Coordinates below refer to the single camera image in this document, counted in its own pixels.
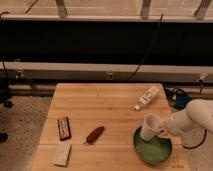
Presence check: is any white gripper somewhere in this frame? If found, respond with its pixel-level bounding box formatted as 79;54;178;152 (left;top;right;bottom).
157;117;180;138

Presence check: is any white ceramic cup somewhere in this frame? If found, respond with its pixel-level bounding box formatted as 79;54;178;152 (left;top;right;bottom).
140;113;162;141

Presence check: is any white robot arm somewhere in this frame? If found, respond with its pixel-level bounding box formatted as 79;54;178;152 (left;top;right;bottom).
157;99;213;138

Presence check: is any green ceramic bowl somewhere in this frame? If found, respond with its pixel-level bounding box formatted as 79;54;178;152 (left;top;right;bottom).
133;127;172;165

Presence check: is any blue object on floor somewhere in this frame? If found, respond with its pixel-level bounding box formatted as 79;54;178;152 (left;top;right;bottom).
173;94;192;109

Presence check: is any white plastic bottle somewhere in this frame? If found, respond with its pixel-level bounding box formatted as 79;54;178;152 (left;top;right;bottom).
134;86;159;111

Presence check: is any red chili pepper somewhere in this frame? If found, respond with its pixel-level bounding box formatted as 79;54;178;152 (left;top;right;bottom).
85;126;105;144

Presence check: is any wooden table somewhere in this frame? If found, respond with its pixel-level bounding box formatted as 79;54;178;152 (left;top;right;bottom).
31;83;190;171

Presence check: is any dark brown rectangular box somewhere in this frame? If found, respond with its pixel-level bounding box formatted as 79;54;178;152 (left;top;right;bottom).
57;117;71;141

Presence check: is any white rectangular sponge block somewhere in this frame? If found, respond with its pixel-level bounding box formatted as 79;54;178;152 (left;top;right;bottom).
53;142;72;166

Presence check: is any black chair base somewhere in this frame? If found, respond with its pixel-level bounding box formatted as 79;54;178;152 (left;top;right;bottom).
0;79;13;143

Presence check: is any black power cable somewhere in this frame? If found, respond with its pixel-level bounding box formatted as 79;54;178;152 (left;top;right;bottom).
164;87;208;150

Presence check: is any black hanging cable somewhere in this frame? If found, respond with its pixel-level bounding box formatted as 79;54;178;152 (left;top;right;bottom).
126;12;165;82

